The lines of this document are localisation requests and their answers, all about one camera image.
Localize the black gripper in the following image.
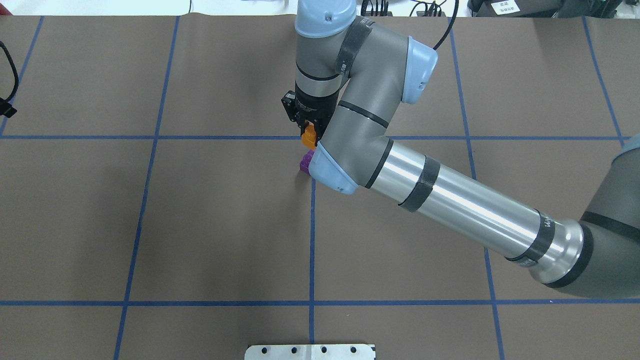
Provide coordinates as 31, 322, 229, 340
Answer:
295, 85, 339, 133

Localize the orange trapezoid toy block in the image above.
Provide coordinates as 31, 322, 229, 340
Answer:
301, 121, 318, 151

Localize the purple trapezoid toy block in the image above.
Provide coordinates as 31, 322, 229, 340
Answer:
299, 150, 315, 175

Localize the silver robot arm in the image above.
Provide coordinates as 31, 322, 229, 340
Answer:
290, 0, 640, 299

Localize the black camera cable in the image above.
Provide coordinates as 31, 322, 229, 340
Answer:
432, 0, 460, 52

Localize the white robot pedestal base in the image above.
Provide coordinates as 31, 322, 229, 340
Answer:
244, 343, 377, 360

